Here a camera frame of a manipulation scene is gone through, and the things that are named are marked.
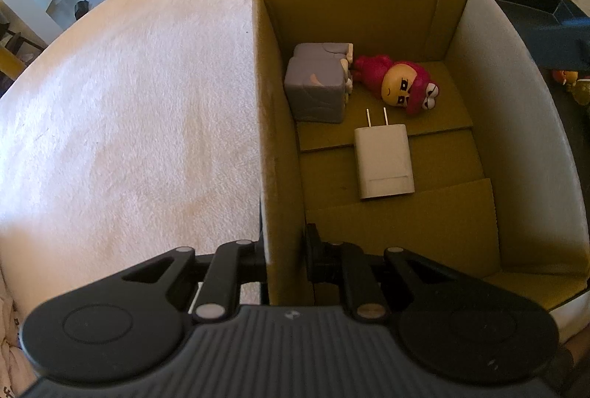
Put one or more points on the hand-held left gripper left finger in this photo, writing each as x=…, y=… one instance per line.
x=251, y=262

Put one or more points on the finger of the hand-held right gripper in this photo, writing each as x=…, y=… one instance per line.
x=569, y=45

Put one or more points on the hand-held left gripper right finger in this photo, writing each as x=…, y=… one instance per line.
x=318, y=260

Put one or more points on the small orange figurine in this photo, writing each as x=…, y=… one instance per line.
x=576, y=87

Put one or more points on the brown cardboard box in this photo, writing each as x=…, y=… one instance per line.
x=405, y=232

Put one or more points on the white plug charger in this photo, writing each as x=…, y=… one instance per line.
x=382, y=158

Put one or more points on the grey block toy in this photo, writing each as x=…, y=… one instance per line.
x=313, y=89

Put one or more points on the pink hooded doll figurine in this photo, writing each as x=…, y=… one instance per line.
x=396, y=80

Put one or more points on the cream printed pillow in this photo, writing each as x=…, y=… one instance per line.
x=9, y=333

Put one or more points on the black slipper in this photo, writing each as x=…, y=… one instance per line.
x=81, y=9

